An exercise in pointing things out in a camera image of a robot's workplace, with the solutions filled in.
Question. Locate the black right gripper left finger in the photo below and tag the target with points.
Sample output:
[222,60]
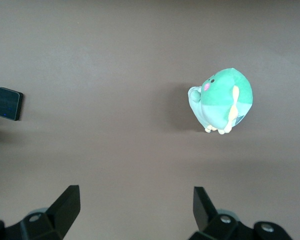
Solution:
[65,207]

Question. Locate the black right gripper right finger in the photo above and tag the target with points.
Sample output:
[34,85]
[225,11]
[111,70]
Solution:
[202,210]

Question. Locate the green dinosaur plush toy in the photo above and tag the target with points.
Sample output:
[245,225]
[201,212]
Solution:
[222,100]

